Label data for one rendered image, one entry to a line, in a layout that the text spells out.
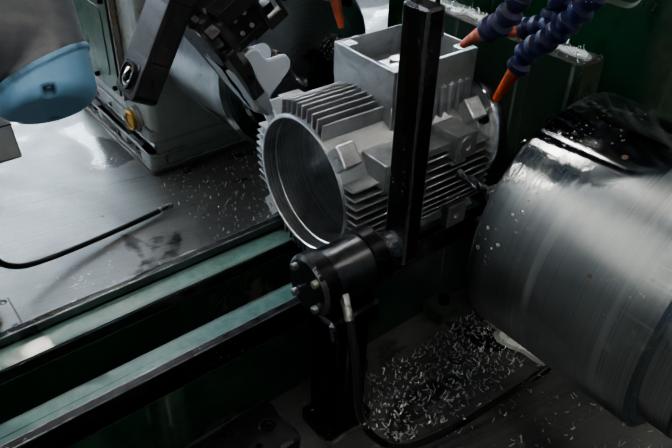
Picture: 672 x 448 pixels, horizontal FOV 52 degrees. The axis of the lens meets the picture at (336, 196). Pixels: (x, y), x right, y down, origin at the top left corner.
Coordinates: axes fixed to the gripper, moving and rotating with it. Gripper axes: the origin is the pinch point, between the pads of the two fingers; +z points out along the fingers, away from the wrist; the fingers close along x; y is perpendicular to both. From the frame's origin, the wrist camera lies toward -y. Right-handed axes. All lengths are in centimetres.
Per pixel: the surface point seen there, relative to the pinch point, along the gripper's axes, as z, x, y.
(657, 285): 1.2, -42.4, 6.2
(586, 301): 3.5, -38.6, 3.1
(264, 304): 11.3, -10.3, -14.2
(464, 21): 8.4, -4.5, 25.8
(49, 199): 18, 41, -26
